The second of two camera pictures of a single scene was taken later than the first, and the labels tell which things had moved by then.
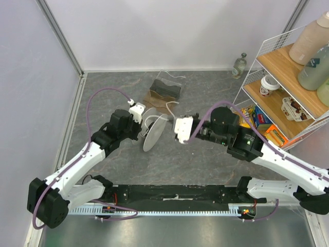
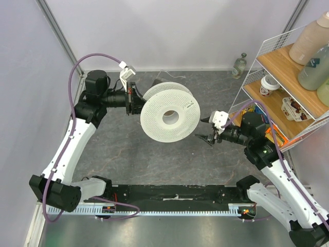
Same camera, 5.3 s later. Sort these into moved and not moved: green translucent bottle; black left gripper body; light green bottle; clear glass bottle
Moved: black left gripper body
Not moved: clear glass bottle; light green bottle; green translucent bottle
